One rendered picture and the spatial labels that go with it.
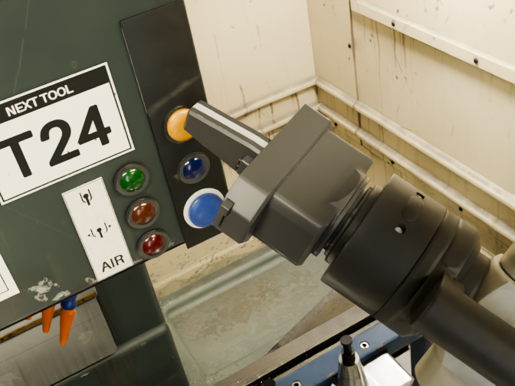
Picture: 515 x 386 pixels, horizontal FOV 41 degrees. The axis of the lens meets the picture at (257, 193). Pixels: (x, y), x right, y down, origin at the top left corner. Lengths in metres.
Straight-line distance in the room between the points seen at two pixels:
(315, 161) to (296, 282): 1.55
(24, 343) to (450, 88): 0.97
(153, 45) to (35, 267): 0.18
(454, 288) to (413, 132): 1.20
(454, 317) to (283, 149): 0.15
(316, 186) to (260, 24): 1.33
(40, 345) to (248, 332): 0.66
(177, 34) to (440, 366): 0.28
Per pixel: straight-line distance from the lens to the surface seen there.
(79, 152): 0.49
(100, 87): 0.48
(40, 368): 1.48
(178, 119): 0.50
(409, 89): 1.56
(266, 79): 1.82
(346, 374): 0.89
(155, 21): 0.48
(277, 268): 2.06
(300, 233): 0.44
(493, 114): 1.38
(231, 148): 0.48
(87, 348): 1.49
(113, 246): 0.54
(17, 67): 0.46
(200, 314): 1.98
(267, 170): 0.44
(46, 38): 0.46
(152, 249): 0.55
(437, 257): 0.44
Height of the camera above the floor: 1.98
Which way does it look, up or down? 37 degrees down
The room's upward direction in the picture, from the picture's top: 11 degrees counter-clockwise
